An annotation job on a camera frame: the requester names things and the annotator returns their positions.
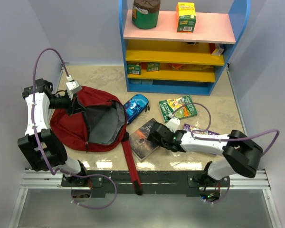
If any green brown canister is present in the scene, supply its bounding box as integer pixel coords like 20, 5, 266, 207
132, 0, 161, 29

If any orange green box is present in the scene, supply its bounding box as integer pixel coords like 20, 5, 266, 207
176, 2, 196, 33

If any blue colourful shelf unit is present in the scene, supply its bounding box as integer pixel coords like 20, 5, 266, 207
119, 0, 250, 95

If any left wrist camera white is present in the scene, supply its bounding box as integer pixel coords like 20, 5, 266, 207
66, 75, 82, 99

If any small green box left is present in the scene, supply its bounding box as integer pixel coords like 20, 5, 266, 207
127, 63, 142, 75

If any red white small box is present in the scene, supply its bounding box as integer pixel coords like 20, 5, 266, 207
211, 47, 224, 56

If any blue pencil case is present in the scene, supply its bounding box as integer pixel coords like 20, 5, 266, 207
123, 94, 150, 125

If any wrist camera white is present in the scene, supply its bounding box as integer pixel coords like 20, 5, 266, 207
166, 114, 180, 132
66, 75, 82, 99

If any dark tale of two cities book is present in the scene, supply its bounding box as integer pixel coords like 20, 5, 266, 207
129, 118, 159, 161

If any purple treehouse book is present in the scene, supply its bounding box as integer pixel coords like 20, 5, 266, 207
182, 123, 220, 156

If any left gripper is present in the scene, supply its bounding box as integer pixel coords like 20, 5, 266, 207
48, 91, 86, 116

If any small green box right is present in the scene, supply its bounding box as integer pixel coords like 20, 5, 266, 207
146, 62, 160, 72

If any red backpack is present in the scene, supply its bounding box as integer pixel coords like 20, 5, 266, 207
50, 86, 143, 195

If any orange snack packet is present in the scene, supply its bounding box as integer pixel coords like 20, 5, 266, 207
169, 63, 184, 70

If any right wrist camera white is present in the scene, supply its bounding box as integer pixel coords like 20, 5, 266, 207
166, 114, 180, 132

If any green treehouse book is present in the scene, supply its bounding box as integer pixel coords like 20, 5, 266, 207
159, 95, 198, 123

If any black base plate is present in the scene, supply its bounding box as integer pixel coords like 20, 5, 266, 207
61, 171, 228, 198

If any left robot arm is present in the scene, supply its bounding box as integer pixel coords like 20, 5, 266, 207
18, 78, 89, 186

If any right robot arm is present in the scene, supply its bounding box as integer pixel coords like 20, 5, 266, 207
147, 122, 263, 187

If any small green box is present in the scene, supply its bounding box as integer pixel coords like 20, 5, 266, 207
127, 63, 142, 75
146, 62, 160, 72

